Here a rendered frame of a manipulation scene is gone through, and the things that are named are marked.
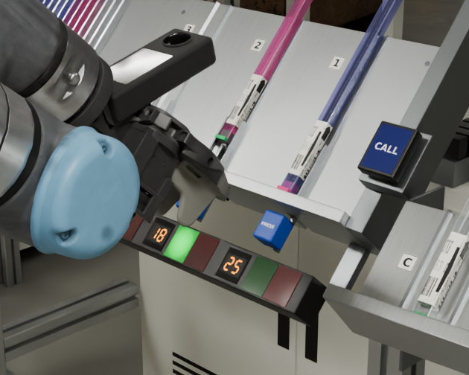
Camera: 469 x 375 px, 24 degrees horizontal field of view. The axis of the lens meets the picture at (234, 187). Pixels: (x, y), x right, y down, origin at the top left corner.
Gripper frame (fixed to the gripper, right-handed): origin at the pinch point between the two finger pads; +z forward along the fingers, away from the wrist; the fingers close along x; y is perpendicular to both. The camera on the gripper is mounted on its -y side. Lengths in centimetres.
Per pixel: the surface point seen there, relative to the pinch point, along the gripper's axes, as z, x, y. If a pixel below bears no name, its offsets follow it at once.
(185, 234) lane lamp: 10.8, -10.8, 3.5
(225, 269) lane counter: 10.8, -3.9, 5.2
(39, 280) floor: 101, -129, 11
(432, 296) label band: -0.8, 24.9, 2.8
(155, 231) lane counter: 10.8, -14.9, 4.3
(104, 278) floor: 109, -119, 3
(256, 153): 9.9, -6.8, -6.8
